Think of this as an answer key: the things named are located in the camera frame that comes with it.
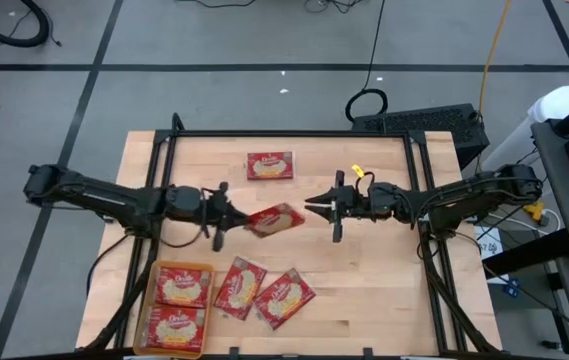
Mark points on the black perforated computer case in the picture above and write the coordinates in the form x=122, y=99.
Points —
x=424, y=125

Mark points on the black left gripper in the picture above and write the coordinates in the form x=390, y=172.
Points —
x=218, y=215

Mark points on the white cylinder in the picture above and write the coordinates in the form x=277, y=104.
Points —
x=554, y=107

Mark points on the orange plastic basket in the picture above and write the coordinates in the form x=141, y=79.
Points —
x=184, y=263

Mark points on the white paper sheet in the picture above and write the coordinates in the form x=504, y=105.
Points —
x=489, y=247

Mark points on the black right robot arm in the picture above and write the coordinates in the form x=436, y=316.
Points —
x=464, y=197

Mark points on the red Orville Redenbacher popcorn bag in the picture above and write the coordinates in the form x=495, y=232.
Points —
x=284, y=298
x=276, y=220
x=175, y=328
x=182, y=286
x=270, y=165
x=240, y=295

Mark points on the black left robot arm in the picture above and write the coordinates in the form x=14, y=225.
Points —
x=114, y=200

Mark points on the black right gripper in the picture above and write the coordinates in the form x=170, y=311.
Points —
x=354, y=202

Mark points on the yellow plug connector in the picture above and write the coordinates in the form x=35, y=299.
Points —
x=534, y=210

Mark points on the black aluminium table frame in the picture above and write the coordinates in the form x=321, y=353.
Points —
x=289, y=134

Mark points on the black table edge bracket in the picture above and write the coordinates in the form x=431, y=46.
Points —
x=234, y=352
x=368, y=352

